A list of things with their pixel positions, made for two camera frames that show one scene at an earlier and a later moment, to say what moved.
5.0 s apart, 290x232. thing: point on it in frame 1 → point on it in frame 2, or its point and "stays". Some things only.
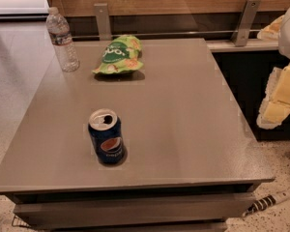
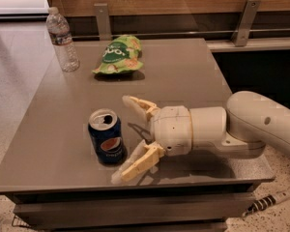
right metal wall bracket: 240,35 stays
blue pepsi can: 106,136 stays
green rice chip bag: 123,53 stays
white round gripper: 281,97 → 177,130
